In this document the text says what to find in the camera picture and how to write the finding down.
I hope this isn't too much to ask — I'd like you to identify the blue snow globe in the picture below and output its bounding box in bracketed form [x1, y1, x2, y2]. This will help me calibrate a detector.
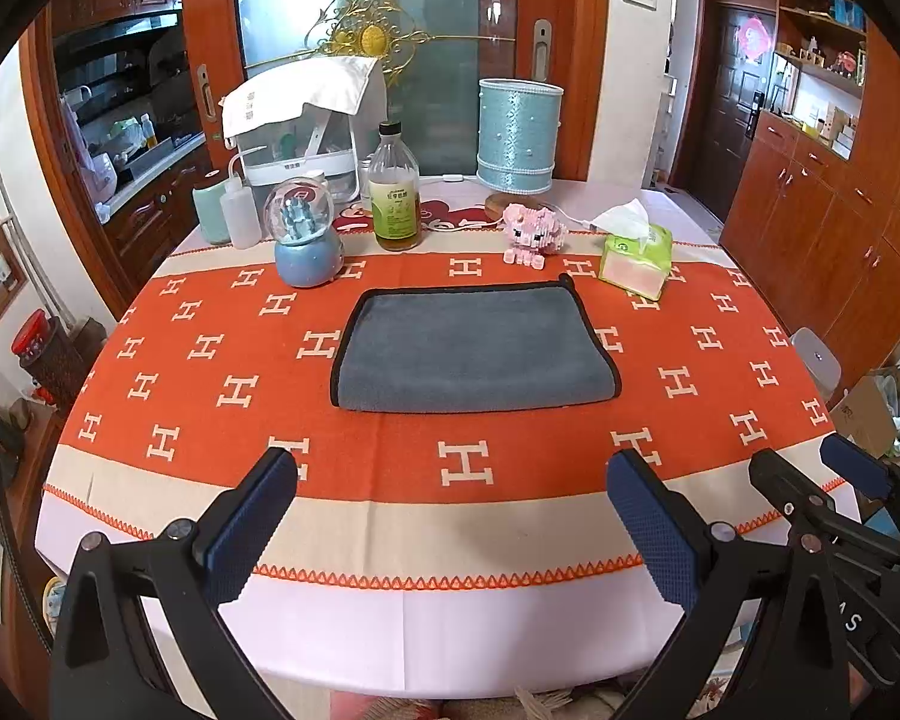
[262, 176, 344, 290]

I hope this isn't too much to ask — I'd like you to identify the glass bottle with black cap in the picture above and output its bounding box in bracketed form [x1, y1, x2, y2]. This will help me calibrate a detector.
[366, 121, 424, 253]

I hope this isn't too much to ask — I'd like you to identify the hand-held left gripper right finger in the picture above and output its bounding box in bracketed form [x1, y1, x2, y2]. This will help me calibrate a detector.
[606, 448, 854, 720]

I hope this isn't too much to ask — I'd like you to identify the gold door ornament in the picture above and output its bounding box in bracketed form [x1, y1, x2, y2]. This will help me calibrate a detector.
[251, 0, 520, 85]

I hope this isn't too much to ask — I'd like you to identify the pink door decoration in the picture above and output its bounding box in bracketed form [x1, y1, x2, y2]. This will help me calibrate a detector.
[735, 15, 770, 65]

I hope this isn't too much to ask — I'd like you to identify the orange patterned tablecloth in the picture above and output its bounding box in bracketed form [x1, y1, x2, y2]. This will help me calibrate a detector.
[34, 180, 868, 700]

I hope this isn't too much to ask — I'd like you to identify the white stool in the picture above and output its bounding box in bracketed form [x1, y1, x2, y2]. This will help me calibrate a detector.
[790, 326, 843, 401]

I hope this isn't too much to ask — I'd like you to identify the green tissue pack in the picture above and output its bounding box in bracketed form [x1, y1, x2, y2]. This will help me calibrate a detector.
[588, 199, 677, 299]

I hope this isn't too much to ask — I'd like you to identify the white squeeze bottle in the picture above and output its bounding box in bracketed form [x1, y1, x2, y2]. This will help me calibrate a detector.
[221, 154, 264, 250]

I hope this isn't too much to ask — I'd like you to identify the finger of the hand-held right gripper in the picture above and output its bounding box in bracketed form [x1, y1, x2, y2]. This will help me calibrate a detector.
[820, 433, 900, 535]
[748, 448, 900, 569]

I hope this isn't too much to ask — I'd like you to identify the dark wooden entrance door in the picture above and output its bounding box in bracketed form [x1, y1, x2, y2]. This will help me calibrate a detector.
[692, 0, 779, 205]

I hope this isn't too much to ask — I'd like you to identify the white countertop appliance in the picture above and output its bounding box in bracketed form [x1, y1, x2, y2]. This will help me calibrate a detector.
[229, 56, 389, 205]

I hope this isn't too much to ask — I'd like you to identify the red lidded jar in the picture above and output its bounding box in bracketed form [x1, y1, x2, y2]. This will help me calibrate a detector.
[11, 307, 56, 362]

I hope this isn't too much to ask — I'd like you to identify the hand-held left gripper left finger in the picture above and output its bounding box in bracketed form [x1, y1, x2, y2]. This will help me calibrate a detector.
[49, 446, 301, 720]

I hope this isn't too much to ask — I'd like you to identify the dark wicker basket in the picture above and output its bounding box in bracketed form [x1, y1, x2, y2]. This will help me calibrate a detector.
[19, 326, 92, 410]

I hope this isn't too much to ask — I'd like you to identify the pink block pig figure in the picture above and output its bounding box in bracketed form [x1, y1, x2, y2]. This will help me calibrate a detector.
[501, 202, 564, 271]

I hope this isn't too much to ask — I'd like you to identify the orange patterned table runner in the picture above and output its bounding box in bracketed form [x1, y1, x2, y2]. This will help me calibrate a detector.
[41, 240, 868, 590]

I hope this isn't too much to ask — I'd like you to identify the frosted glass sliding door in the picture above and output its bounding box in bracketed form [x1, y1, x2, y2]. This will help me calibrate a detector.
[232, 0, 527, 178]

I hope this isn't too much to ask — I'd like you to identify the blue cylindrical table lamp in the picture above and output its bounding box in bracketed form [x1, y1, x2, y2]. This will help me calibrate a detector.
[476, 77, 564, 223]

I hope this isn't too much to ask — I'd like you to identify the cardboard box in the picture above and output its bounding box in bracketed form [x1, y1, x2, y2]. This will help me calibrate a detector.
[831, 367, 900, 461]

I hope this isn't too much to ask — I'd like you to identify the mint green cup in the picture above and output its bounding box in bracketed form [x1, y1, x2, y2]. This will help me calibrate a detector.
[192, 172, 234, 245]

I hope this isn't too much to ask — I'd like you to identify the white cloth cover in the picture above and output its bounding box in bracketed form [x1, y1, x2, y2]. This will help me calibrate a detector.
[220, 55, 384, 140]

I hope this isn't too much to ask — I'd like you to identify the wooden cabinet with shelves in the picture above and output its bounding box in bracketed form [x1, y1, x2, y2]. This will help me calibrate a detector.
[720, 0, 900, 392]

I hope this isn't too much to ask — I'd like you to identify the wooden kitchen base cabinet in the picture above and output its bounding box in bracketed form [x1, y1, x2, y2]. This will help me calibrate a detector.
[97, 141, 215, 295]

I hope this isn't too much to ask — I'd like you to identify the grey towel with black edge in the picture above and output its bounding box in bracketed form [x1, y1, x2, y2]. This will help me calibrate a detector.
[330, 274, 622, 415]

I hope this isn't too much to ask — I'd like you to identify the hanging plastic bag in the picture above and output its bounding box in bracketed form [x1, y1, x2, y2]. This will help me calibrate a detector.
[60, 88, 118, 205]

